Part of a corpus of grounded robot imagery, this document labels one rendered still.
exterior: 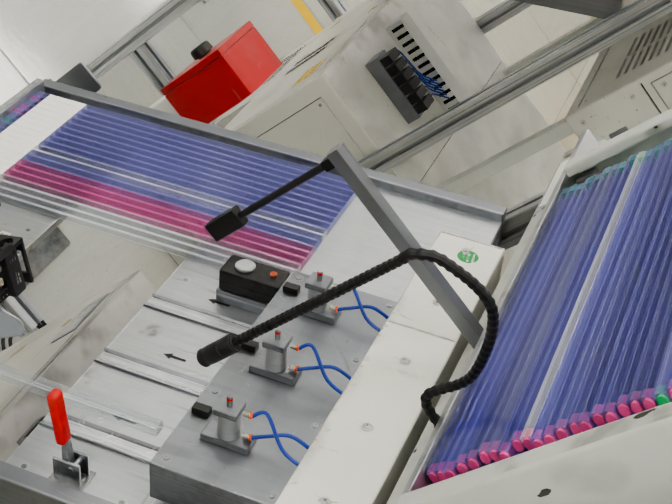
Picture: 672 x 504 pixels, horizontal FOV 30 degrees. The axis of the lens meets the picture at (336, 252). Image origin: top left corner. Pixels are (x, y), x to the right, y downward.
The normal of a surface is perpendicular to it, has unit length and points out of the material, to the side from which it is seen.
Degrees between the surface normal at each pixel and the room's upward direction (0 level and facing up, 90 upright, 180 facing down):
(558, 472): 90
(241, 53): 0
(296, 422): 45
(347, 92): 0
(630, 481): 90
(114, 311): 0
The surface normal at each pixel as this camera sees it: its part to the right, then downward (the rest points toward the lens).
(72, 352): 0.71, -0.37
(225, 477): 0.07, -0.81
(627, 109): -0.37, 0.52
